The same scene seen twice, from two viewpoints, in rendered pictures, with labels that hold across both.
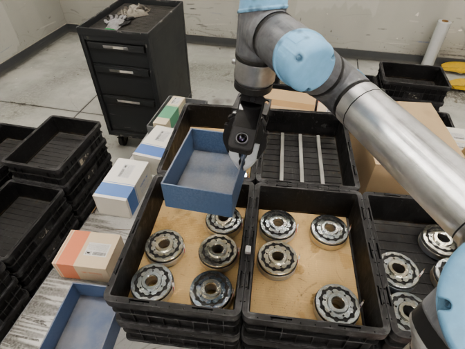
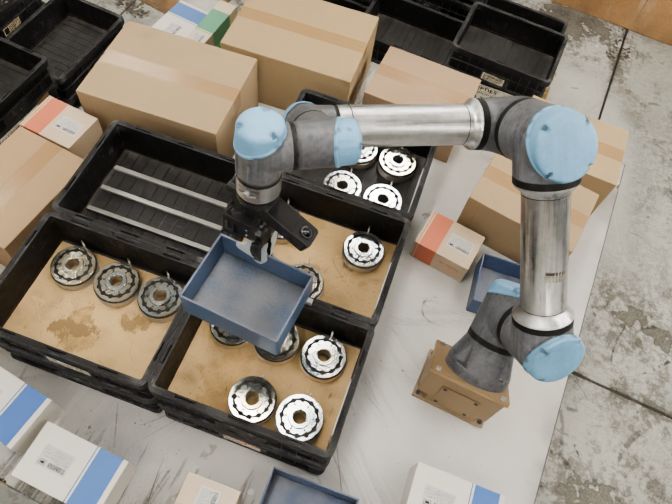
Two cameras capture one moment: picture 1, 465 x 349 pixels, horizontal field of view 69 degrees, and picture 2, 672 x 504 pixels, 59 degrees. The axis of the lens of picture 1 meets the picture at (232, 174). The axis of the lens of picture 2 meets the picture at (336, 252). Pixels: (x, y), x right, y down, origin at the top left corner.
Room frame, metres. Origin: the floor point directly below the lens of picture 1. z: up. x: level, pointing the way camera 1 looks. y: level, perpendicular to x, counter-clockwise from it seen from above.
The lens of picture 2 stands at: (0.40, 0.51, 2.13)
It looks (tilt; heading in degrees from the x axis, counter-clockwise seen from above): 60 degrees down; 272
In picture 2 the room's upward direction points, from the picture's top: 11 degrees clockwise
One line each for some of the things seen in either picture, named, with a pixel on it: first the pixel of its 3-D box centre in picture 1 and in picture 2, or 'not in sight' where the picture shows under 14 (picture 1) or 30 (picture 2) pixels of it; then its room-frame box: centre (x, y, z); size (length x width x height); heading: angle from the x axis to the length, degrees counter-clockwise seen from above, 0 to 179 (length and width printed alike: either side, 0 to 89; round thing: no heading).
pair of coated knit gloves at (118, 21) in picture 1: (114, 21); not in sight; (2.15, 0.72, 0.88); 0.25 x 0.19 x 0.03; 167
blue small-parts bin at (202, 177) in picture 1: (210, 169); (248, 293); (0.56, 0.05, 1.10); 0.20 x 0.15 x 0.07; 167
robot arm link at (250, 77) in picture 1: (253, 69); (257, 182); (0.57, -0.04, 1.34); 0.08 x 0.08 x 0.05
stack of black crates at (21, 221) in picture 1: (23, 238); not in sight; (0.94, 0.98, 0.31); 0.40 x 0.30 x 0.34; 167
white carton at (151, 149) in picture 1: (160, 149); (3, 405); (1.07, 0.30, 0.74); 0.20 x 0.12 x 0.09; 162
